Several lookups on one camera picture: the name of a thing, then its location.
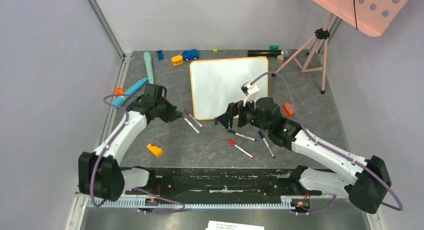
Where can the blue whiteboard marker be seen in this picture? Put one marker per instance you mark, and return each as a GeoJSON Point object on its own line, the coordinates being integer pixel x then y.
{"type": "Point", "coordinates": [266, 143]}

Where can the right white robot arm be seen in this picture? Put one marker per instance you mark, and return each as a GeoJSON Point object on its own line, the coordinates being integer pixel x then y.
{"type": "Point", "coordinates": [365, 182]}

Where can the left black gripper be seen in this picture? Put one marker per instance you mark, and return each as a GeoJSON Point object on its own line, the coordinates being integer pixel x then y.
{"type": "Point", "coordinates": [173, 114]}

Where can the blue toy marker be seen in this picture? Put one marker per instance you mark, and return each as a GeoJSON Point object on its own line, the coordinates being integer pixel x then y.
{"type": "Point", "coordinates": [121, 99]}

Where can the black whiteboard marker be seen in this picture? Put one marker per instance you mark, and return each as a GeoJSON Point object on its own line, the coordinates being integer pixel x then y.
{"type": "Point", "coordinates": [241, 135]}

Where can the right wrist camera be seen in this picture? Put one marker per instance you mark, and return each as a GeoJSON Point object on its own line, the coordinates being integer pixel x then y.
{"type": "Point", "coordinates": [251, 92]}

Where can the grey slotted cable duct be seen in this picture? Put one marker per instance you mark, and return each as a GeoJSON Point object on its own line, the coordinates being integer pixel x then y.
{"type": "Point", "coordinates": [141, 202]}

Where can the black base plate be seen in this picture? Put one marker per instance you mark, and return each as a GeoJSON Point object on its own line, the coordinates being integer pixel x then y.
{"type": "Point", "coordinates": [225, 185]}

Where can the red whiteboard marker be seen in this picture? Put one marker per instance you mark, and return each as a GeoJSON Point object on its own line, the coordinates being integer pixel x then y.
{"type": "Point", "coordinates": [240, 148]}

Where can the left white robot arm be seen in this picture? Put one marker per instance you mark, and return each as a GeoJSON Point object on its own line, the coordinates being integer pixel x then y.
{"type": "Point", "coordinates": [99, 173]}

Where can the orange wedge block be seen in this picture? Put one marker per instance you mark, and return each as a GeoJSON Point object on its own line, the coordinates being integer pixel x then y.
{"type": "Point", "coordinates": [157, 151]}

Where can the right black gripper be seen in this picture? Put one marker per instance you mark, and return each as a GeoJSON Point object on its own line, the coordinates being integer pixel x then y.
{"type": "Point", "coordinates": [239, 114]}

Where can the pink tripod stand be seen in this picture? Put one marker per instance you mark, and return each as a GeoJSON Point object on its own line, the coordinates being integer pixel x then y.
{"type": "Point", "coordinates": [320, 36]}

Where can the green cube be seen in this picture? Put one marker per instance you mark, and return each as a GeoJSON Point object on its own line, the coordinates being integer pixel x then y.
{"type": "Point", "coordinates": [215, 51]}

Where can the purple whiteboard marker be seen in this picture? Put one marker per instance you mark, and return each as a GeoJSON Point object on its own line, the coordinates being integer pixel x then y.
{"type": "Point", "coordinates": [194, 119]}

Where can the blue toy car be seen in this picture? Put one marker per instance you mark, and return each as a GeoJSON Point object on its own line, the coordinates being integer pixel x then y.
{"type": "Point", "coordinates": [192, 54]}

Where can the white paper sheet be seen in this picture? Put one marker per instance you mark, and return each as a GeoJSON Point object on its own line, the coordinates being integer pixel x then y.
{"type": "Point", "coordinates": [216, 225]}

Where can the small orange toy piece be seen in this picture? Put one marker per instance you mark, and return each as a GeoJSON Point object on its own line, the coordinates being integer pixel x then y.
{"type": "Point", "coordinates": [119, 91]}

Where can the mint green toy microphone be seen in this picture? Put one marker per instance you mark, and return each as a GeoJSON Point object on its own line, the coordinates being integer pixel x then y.
{"type": "Point", "coordinates": [149, 67]}

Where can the beige wooden cube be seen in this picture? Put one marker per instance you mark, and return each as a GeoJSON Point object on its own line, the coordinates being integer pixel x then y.
{"type": "Point", "coordinates": [280, 59]}

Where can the yellow oval toy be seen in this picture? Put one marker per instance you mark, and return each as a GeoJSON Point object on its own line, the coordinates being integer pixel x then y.
{"type": "Point", "coordinates": [177, 60]}

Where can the orange toy piece right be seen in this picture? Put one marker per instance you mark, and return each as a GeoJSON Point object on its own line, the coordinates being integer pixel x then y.
{"type": "Point", "coordinates": [288, 109]}

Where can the green whiteboard marker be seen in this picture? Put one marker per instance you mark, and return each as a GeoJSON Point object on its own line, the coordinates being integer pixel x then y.
{"type": "Point", "coordinates": [190, 124]}

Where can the orange framed whiteboard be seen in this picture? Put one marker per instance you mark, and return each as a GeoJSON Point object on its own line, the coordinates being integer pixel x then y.
{"type": "Point", "coordinates": [216, 83]}

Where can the dark blue block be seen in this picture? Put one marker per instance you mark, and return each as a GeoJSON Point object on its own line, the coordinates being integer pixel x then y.
{"type": "Point", "coordinates": [160, 55]}

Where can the pink perforated panel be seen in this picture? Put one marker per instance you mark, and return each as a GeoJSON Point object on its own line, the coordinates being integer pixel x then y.
{"type": "Point", "coordinates": [372, 17]}

